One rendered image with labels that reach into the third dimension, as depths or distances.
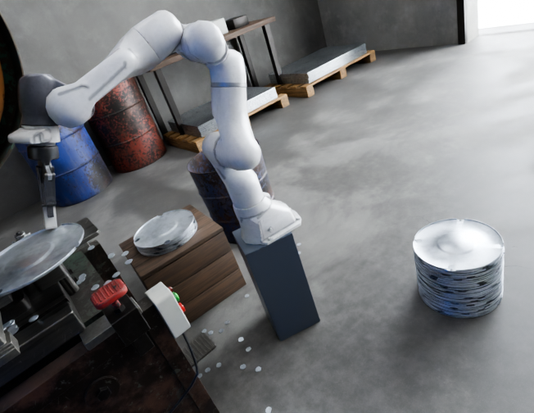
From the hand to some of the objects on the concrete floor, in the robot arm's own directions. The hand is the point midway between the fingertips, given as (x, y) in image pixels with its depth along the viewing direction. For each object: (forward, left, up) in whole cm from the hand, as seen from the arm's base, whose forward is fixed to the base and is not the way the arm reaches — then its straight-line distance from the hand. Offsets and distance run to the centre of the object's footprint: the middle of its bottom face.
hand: (49, 216), depth 110 cm
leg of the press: (+22, +47, -82) cm, 97 cm away
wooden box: (-21, -49, -82) cm, 98 cm away
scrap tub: (-63, -86, -82) cm, 135 cm away
